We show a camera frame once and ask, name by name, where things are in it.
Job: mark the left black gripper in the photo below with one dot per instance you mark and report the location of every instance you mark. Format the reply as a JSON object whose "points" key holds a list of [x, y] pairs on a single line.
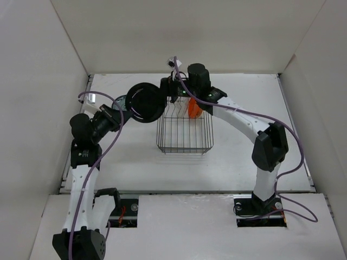
{"points": [[113, 116]]}

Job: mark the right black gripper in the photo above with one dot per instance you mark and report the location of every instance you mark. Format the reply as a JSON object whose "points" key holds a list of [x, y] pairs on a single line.
{"points": [[167, 88]]}

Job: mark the clear glass plate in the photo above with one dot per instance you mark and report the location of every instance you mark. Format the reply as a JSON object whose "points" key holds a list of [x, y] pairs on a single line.
{"points": [[182, 107]]}

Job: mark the black plate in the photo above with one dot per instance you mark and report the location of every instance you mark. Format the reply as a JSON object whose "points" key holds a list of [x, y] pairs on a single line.
{"points": [[146, 101]]}

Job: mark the orange plate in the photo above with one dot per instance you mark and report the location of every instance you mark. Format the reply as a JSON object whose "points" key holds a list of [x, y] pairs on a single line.
{"points": [[194, 111]]}

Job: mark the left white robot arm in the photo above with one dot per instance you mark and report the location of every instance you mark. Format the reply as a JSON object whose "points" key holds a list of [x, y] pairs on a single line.
{"points": [[84, 232]]}

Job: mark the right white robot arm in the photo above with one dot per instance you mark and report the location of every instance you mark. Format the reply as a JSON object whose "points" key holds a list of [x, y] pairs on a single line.
{"points": [[269, 138]]}

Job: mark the blue floral plate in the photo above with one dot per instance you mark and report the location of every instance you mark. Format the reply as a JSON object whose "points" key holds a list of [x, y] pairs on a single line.
{"points": [[120, 103]]}

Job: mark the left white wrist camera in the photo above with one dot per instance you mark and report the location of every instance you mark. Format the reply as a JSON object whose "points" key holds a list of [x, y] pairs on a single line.
{"points": [[89, 104]]}

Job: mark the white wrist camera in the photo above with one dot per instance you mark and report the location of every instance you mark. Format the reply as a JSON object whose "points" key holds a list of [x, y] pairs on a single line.
{"points": [[174, 63], [89, 104]]}

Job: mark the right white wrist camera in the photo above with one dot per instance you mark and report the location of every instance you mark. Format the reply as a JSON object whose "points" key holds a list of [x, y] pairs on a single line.
{"points": [[174, 63]]}

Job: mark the dark wire dish rack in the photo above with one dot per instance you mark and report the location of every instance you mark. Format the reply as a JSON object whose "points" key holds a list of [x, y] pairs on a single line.
{"points": [[184, 135]]}

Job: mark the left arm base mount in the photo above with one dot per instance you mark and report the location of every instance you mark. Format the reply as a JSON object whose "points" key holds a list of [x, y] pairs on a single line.
{"points": [[126, 214]]}

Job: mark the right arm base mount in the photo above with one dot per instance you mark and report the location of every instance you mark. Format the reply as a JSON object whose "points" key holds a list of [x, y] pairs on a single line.
{"points": [[252, 212]]}

